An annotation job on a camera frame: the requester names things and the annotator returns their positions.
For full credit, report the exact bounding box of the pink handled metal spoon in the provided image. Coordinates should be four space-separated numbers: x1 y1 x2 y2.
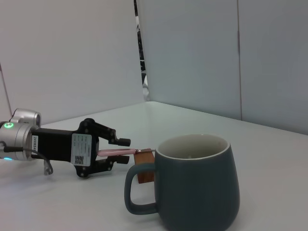
98 148 154 157

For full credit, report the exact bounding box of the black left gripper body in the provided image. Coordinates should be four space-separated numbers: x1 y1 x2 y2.
30 127 101 169

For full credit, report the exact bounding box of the left gripper silver cable plug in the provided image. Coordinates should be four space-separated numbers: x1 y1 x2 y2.
0 144 54 176

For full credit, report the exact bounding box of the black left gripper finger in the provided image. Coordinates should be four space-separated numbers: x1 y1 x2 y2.
79 117 132 147
74 154 129 180

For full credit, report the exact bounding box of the brown arched wooden block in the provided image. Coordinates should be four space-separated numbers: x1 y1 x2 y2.
134 149 156 184

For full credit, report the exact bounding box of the grey ceramic mug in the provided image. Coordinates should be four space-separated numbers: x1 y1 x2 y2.
124 133 241 231

